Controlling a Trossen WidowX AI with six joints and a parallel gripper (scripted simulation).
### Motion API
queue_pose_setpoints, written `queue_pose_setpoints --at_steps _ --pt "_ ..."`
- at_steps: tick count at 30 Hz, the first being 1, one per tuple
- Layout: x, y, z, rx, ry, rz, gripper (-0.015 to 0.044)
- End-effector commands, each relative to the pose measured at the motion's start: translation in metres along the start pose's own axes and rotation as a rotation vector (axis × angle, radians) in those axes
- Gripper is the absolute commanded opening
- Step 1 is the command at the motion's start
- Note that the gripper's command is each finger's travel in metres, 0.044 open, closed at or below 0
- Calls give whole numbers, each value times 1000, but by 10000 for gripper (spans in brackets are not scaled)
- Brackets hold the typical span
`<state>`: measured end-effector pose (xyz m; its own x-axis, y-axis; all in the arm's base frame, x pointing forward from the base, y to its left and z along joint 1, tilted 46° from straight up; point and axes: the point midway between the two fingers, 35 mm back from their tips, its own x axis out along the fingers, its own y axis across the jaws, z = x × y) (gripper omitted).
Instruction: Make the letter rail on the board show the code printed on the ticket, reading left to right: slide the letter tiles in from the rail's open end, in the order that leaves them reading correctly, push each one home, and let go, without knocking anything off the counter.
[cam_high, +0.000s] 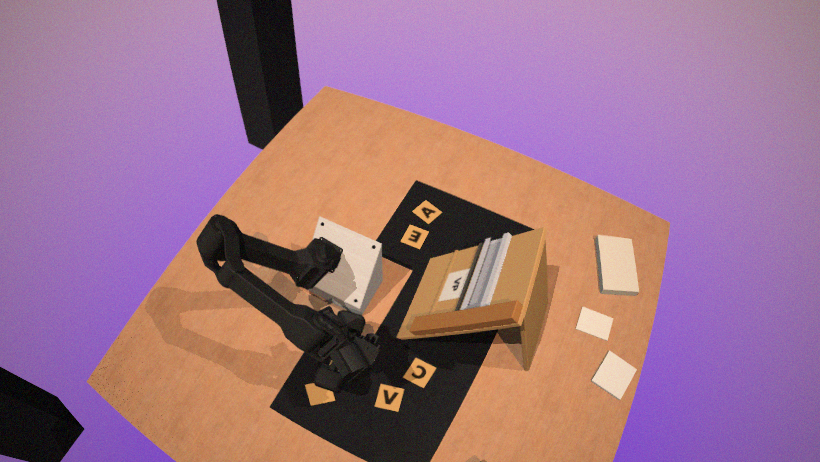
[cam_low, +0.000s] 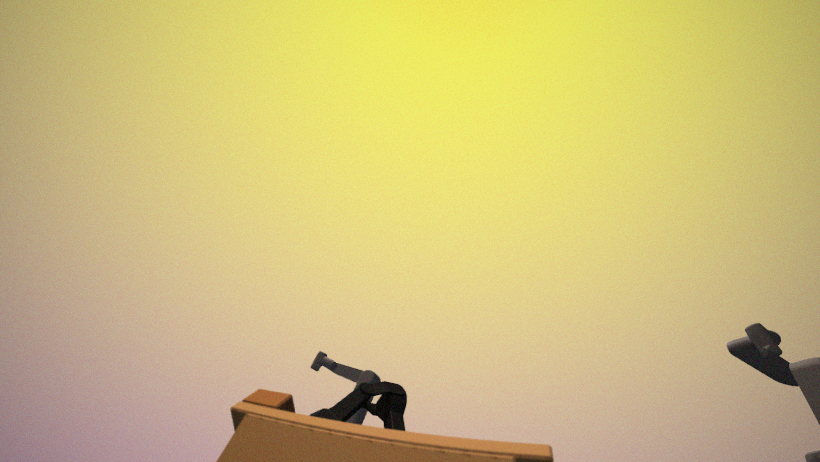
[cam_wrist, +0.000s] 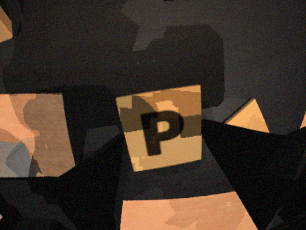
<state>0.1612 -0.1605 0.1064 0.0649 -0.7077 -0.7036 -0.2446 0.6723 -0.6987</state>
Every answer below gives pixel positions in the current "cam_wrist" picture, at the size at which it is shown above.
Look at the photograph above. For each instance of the orange letter tile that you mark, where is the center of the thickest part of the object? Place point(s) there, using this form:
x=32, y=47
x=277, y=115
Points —
x=249, y=117

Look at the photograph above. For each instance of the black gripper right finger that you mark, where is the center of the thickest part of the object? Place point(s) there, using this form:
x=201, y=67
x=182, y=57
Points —
x=263, y=168

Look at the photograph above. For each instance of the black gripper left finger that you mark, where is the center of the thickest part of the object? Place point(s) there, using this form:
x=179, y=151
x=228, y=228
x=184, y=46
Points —
x=88, y=197

